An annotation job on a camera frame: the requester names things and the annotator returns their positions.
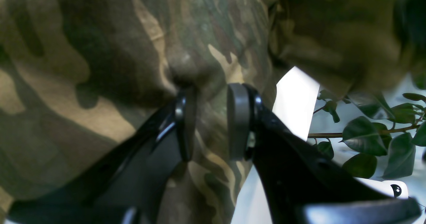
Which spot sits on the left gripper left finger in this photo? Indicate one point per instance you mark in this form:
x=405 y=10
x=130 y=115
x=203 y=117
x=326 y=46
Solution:
x=127 y=185

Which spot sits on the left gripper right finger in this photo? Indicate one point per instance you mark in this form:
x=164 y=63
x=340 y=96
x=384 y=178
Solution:
x=301 y=185

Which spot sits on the camouflage pattern T-shirt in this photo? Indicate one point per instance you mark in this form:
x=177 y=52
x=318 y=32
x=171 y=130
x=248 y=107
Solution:
x=79 y=77

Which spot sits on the green potted plant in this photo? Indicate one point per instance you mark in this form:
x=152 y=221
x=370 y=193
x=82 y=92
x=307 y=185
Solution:
x=381 y=131

